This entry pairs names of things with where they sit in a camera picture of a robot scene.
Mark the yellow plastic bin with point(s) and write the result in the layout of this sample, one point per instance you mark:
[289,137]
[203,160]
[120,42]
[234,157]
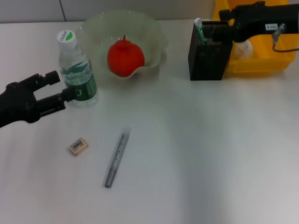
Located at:
[261,63]

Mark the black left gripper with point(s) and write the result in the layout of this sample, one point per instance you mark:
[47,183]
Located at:
[18,102]

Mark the green label water bottle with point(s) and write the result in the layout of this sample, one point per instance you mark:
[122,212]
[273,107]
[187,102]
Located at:
[78,70]

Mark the orange fruit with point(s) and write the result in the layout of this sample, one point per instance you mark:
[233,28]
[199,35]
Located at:
[126,58]

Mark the tan eraser with barcode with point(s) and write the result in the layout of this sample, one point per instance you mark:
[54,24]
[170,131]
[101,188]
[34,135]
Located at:
[78,147]

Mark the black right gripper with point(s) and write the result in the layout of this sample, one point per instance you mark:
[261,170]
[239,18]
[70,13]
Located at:
[257,21]

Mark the black mesh pen holder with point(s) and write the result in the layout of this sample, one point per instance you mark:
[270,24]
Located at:
[205,63]

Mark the grey pen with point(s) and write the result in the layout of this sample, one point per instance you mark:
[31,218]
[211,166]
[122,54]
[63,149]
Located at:
[118,156]

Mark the pale green glass bowl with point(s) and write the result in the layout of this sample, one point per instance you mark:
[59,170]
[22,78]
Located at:
[144,46]

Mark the green pen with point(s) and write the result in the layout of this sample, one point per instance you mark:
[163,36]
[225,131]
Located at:
[199,30]

